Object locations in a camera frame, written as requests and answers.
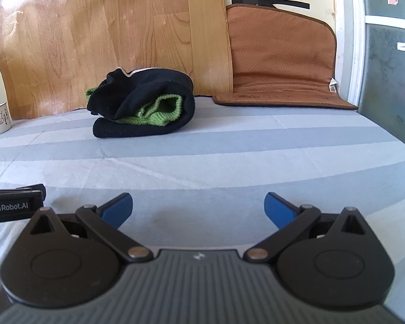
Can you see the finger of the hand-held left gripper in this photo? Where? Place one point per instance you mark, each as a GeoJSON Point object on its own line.
{"type": "Point", "coordinates": [35, 189]}

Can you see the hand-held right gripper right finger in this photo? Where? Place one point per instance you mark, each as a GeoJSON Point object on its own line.
{"type": "Point", "coordinates": [280, 209]}

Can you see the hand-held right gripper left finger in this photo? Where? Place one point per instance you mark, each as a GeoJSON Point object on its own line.
{"type": "Point", "coordinates": [116, 209]}

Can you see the green and navy knit sweater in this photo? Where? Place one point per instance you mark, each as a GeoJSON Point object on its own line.
{"type": "Point", "coordinates": [148, 104]}

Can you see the blue striped bedsheet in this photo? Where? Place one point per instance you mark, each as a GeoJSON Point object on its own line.
{"type": "Point", "coordinates": [222, 155]}

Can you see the white mat tag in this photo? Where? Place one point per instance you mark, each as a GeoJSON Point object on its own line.
{"type": "Point", "coordinates": [333, 85]}

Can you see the brown perforated seat mat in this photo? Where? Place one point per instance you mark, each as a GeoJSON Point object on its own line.
{"type": "Point", "coordinates": [283, 50]}

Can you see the frosted glass door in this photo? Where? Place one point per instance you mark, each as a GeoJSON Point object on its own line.
{"type": "Point", "coordinates": [391, 84]}

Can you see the wood pattern board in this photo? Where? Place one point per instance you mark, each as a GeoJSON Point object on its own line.
{"type": "Point", "coordinates": [114, 33]}

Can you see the white sticker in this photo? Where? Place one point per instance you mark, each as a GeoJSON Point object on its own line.
{"type": "Point", "coordinates": [403, 46]}

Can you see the red sticker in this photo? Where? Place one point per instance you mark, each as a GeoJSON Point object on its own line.
{"type": "Point", "coordinates": [392, 0]}

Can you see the white door frame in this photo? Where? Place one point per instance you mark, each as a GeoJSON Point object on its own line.
{"type": "Point", "coordinates": [349, 40]}

